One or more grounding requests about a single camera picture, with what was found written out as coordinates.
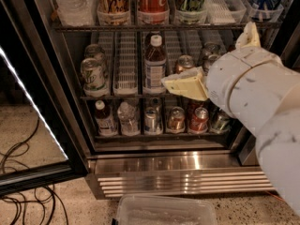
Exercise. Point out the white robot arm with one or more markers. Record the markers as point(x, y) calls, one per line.
point(252, 85)

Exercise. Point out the brown tea bottle shelf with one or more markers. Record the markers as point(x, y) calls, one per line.
point(154, 66)
point(105, 120)

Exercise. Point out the green white can middle front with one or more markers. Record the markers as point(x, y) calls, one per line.
point(207, 63)

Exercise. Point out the brown tea bottle bottom shelf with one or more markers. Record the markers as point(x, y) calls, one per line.
point(105, 120)

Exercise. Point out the green white can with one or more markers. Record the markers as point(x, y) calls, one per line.
point(211, 48)
point(207, 63)

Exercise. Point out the can behind 7up left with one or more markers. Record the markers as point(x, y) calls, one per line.
point(96, 51)

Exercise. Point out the open glass fridge door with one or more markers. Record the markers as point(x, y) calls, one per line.
point(43, 141)

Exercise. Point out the steel fridge base grille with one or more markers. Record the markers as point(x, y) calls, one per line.
point(172, 173)

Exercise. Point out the green 7up can middle left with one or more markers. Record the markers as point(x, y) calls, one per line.
point(94, 81)

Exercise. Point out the brown tea bottle middle shelf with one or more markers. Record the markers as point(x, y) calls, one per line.
point(154, 66)

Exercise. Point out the clear water bottle bottom shelf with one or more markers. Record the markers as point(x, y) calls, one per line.
point(128, 119)

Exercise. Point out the red can bottom rear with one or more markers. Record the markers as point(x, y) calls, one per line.
point(192, 106)

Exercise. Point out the right fridge door frame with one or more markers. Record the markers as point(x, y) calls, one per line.
point(243, 147)

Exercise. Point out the green can bottom shelf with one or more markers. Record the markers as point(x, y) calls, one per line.
point(220, 123)

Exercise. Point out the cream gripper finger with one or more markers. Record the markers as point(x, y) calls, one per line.
point(249, 37)
point(189, 84)

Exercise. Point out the green white can middle rear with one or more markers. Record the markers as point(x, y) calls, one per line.
point(211, 48)

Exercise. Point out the silver can bottom shelf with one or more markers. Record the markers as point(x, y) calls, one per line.
point(151, 124)

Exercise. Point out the clear plastic bin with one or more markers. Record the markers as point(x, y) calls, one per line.
point(160, 210)

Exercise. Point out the gold can middle shelf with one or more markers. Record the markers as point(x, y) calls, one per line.
point(184, 62)

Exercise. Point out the red can bottom front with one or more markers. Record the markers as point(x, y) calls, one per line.
point(199, 121)

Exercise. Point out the gold can bottom shelf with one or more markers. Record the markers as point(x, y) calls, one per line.
point(176, 120)

